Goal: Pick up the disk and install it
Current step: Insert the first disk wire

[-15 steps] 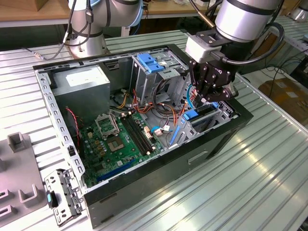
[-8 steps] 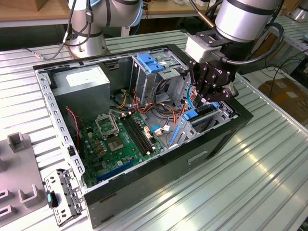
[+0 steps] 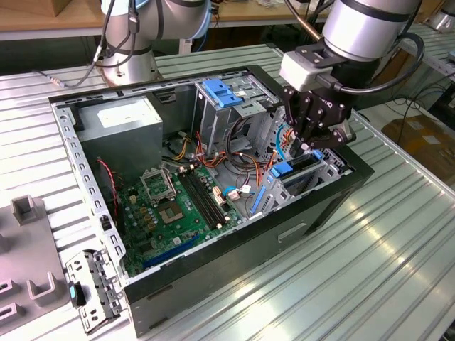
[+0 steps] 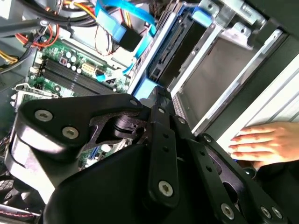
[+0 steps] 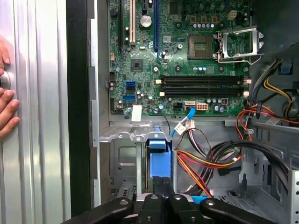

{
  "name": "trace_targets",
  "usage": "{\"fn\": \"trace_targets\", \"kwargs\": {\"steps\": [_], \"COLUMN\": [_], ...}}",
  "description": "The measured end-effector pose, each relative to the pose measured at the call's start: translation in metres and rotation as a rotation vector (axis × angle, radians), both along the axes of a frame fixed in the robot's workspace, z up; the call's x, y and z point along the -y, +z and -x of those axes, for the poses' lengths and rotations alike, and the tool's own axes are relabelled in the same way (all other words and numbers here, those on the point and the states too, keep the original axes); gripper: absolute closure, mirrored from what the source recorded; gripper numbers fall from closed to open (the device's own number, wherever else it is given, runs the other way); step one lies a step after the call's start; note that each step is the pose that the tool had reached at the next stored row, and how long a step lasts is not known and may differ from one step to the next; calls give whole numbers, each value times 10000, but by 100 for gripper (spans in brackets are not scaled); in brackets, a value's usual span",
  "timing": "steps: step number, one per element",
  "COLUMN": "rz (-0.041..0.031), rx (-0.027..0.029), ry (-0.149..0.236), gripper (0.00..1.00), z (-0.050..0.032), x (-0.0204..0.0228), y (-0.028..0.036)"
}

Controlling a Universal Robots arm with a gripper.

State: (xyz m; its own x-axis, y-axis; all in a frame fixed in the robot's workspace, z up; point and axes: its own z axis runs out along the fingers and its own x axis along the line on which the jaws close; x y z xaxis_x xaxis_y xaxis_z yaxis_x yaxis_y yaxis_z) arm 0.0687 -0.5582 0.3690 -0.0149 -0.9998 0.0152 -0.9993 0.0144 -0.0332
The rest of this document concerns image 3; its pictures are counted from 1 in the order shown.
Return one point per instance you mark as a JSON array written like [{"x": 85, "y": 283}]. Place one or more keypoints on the blue plastic drive latch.
[{"x": 220, "y": 94}]

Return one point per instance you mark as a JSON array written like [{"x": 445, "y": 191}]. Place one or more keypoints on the black RAM slot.
[
  {"x": 194, "y": 199},
  {"x": 209, "y": 196},
  {"x": 199, "y": 199},
  {"x": 204, "y": 197}
]

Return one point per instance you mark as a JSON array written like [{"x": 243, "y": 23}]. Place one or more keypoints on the black latch with blue tab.
[{"x": 73, "y": 293}]

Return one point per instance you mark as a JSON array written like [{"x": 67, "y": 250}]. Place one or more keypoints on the long wooden desk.
[{"x": 249, "y": 14}]

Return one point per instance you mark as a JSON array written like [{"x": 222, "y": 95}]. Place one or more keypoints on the CPU socket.
[{"x": 170, "y": 213}]

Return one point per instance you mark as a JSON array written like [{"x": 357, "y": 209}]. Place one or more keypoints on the brown cardboard box on floor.
[{"x": 426, "y": 142}]

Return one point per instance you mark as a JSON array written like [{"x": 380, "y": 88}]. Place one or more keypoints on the grey metal disk bay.
[{"x": 275, "y": 200}]

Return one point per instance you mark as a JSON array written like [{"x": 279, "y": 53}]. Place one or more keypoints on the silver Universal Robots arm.
[{"x": 366, "y": 25}]

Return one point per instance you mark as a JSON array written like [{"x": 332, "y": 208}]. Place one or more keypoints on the grey power supply unit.
[{"x": 121, "y": 149}]

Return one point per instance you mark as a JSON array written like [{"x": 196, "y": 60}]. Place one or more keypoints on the green motherboard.
[{"x": 188, "y": 227}]

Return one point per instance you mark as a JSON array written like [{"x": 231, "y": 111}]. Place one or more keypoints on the grey metal drive cage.
[{"x": 217, "y": 124}]

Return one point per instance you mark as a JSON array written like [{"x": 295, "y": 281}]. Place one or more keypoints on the brown cardboard box on desk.
[{"x": 42, "y": 6}]

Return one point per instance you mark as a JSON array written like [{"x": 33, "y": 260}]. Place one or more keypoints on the black case fan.
[{"x": 121, "y": 220}]

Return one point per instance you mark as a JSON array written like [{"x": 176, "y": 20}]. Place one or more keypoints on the blue expansion slot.
[{"x": 167, "y": 254}]

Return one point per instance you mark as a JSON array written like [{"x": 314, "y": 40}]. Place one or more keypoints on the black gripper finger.
[
  {"x": 296, "y": 113},
  {"x": 330, "y": 136}
]

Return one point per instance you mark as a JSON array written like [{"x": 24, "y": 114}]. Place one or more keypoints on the grey parts rack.
[{"x": 28, "y": 248}]

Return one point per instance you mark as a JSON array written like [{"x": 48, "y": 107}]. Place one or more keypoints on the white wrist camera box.
[{"x": 298, "y": 71}]

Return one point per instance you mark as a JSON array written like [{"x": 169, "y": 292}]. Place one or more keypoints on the metal expansion slot bracket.
[{"x": 80, "y": 266}]

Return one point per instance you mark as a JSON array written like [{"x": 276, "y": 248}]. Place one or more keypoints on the black open PC case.
[{"x": 220, "y": 270}]

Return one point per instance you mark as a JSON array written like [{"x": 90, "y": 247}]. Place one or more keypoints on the white metal slat side table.
[{"x": 437, "y": 53}]

